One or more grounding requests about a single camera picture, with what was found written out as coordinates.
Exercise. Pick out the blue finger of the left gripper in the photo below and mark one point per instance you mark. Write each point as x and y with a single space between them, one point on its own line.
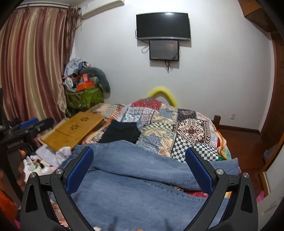
28 123
43 125

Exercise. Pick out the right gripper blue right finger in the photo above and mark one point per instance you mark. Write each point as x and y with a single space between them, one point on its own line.
202 170

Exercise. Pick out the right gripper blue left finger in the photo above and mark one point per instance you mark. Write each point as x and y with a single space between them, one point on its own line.
76 170

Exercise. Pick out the blue denim jeans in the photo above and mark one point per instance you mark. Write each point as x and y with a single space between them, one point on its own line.
130 188

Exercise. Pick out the wooden lap desk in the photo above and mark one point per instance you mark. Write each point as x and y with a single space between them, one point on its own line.
72 132

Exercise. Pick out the green storage basket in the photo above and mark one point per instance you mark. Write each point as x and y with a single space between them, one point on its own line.
84 99

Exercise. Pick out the orange box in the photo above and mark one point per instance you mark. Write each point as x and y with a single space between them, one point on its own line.
84 85

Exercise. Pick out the patchwork patterned quilt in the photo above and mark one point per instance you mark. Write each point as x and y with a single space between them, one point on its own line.
165 130

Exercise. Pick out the folded black pants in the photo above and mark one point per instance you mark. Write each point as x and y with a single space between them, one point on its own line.
117 131

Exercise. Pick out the grey plush pillow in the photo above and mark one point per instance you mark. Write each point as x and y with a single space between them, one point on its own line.
97 76

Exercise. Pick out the striped red gold curtain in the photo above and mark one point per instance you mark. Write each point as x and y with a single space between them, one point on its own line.
36 45

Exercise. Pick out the yellow foam headboard rail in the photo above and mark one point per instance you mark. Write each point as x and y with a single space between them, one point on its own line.
161 91

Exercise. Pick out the small dark wall monitor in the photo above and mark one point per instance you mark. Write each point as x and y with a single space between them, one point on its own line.
164 50

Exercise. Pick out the wall mounted black television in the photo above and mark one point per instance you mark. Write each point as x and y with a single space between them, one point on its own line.
163 25

